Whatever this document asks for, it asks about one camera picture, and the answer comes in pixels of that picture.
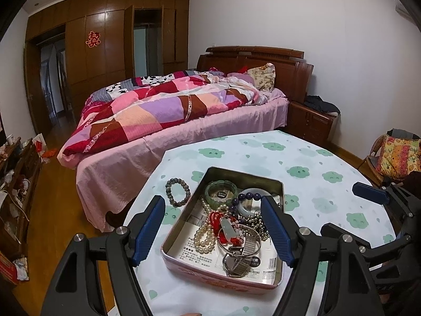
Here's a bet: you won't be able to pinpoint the bed with patchwork quilt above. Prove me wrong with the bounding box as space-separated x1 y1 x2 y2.
57 86 289 233

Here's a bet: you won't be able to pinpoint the dark metallic bead necklace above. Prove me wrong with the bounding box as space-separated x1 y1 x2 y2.
244 209 269 241

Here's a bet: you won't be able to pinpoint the wooden nightstand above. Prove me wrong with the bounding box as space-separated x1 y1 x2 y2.
287 100 340 146

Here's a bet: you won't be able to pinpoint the white pearl necklace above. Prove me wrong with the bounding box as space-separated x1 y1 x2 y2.
193 200 231 255

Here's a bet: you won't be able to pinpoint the white paper bag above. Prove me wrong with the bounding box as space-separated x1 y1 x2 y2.
32 133 47 159

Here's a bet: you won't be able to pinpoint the floral pillow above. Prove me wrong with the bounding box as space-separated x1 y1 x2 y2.
246 63 276 92

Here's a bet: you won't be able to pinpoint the wooden bed headboard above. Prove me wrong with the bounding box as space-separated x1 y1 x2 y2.
196 46 315 105

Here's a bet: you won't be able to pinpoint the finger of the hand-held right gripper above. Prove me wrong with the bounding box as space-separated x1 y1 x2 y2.
352 181 421 218
320 223 412 268

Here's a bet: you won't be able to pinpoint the grey bead bracelet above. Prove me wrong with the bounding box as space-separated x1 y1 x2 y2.
165 177 192 208

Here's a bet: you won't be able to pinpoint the dark clothes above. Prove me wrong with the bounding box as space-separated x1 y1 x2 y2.
304 95 341 116

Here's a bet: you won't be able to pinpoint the green jade bracelet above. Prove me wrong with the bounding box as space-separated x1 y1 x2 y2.
205 181 238 210

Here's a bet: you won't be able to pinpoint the colourful patterned cushion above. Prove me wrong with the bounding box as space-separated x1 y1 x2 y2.
375 137 421 181

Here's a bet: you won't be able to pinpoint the wicker chair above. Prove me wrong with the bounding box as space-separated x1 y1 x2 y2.
363 128 421 185

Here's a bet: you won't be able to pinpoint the lavender pillow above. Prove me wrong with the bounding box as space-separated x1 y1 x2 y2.
229 72 256 87

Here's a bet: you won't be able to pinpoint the silver bangle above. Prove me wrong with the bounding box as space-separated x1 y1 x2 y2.
216 223 263 255

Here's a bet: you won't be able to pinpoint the white air conditioner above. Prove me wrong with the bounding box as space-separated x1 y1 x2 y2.
394 2 416 21

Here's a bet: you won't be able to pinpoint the printed paper leaflet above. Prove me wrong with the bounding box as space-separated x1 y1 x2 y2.
177 201 281 286

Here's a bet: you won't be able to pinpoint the white jade bangle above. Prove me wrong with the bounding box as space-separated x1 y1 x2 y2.
237 189 264 217

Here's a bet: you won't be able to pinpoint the purple bead bracelet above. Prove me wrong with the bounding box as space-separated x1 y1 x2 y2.
230 187 264 219

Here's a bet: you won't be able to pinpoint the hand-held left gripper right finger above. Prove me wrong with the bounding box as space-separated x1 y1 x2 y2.
259 195 385 316

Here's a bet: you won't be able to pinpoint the cluttered low wooden cabinet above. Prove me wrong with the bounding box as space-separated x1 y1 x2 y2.
0 135 44 261

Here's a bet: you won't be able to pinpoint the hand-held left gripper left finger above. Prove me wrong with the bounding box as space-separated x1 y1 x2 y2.
41 195 167 316

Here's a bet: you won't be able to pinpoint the pink tin box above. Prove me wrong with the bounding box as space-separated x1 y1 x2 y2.
160 167 284 291

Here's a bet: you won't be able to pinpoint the silver wristwatch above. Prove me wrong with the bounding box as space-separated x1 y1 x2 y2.
222 229 262 278

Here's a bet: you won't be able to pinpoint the red cord jade pendant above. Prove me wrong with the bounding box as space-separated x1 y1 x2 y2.
208 211 246 248

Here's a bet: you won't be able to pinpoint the wooden wardrobe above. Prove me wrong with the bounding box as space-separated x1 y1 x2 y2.
24 0 192 136

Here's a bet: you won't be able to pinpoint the red cardboard box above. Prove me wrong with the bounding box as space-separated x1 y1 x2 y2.
0 249 21 286

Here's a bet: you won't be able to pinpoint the patchwork quilt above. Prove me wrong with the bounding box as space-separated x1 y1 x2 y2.
58 67 264 156

